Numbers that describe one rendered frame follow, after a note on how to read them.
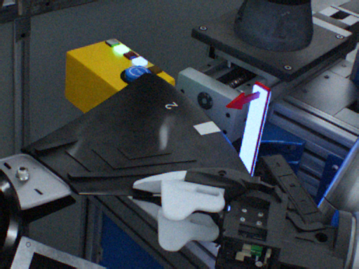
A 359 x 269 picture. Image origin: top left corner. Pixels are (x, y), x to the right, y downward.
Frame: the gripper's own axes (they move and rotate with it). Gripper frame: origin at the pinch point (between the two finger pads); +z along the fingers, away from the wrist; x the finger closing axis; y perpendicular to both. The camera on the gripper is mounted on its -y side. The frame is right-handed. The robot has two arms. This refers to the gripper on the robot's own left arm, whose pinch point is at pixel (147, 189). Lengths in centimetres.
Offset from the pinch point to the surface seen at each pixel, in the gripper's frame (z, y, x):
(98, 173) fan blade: 5.0, 0.7, -1.3
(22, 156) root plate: 13.4, -0.3, -0.4
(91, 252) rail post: 16, -36, 56
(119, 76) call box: 12.8, -37.5, 14.7
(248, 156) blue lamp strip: -9.2, -22.1, 11.8
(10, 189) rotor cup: 10.4, 9.8, -6.0
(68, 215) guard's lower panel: 34, -75, 91
